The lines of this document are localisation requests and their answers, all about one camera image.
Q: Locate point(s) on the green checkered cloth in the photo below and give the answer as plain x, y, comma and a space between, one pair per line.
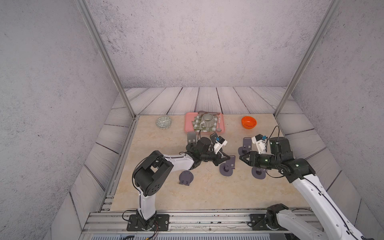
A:
198, 128

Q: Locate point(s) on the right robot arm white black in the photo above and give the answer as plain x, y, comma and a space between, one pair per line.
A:
276, 154

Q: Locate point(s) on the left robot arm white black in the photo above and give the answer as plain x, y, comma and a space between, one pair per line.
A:
151, 173

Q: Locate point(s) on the metal spoon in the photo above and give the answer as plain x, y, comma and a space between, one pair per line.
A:
219, 123

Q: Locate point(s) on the pink tray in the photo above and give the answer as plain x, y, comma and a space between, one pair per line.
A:
189, 117

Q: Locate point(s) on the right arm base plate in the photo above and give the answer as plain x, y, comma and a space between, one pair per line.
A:
264, 222

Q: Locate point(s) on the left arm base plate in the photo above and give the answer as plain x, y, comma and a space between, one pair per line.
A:
157, 222

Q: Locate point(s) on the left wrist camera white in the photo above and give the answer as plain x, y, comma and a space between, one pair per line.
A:
219, 143

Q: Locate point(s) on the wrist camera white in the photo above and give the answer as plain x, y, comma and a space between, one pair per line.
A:
219, 143
261, 143

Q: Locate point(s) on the green patterned dish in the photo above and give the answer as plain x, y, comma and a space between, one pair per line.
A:
163, 122

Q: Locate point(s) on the striped ceramic cup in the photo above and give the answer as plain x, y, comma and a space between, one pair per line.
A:
207, 121

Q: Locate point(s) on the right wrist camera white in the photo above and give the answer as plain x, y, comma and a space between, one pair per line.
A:
261, 143

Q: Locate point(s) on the brown wooden spoon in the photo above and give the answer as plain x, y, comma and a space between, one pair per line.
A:
212, 113

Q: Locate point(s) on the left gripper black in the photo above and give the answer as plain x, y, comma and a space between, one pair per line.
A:
218, 156

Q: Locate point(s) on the orange bowl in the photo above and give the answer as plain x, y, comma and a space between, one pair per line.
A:
248, 122

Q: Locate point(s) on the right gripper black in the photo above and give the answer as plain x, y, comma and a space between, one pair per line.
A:
254, 156

